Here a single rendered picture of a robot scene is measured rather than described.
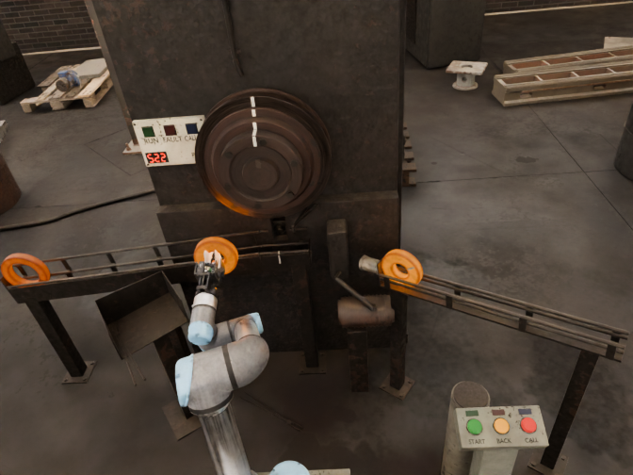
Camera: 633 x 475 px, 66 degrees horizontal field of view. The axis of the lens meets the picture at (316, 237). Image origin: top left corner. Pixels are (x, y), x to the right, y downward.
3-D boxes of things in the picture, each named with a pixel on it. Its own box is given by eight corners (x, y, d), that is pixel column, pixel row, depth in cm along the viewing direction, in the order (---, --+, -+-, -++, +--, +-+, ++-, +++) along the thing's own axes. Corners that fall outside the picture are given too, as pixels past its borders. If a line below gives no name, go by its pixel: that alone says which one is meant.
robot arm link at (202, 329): (189, 347, 156) (184, 335, 149) (195, 316, 162) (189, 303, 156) (215, 347, 155) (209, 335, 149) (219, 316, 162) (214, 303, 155)
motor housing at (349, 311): (344, 372, 231) (337, 289, 199) (390, 370, 230) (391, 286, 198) (345, 396, 221) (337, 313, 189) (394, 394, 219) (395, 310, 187)
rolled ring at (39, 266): (29, 253, 198) (33, 249, 201) (-9, 262, 201) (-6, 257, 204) (56, 286, 209) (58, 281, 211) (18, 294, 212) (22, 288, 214)
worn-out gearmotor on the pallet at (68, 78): (72, 81, 575) (64, 63, 562) (91, 80, 573) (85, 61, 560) (56, 94, 543) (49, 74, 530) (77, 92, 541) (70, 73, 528)
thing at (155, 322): (150, 414, 222) (93, 300, 179) (203, 384, 233) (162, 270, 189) (166, 448, 208) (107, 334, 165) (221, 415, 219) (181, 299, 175)
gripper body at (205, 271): (217, 258, 164) (213, 288, 157) (223, 272, 171) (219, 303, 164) (195, 259, 165) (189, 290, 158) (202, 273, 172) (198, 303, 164)
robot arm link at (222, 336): (235, 349, 167) (229, 335, 158) (202, 359, 165) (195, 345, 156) (230, 329, 171) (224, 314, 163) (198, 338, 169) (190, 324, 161)
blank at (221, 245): (188, 239, 174) (186, 245, 172) (230, 233, 172) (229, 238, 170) (203, 272, 183) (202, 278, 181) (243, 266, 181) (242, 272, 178)
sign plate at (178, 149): (148, 164, 187) (133, 120, 176) (215, 159, 185) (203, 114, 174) (146, 167, 185) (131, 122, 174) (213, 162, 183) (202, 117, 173)
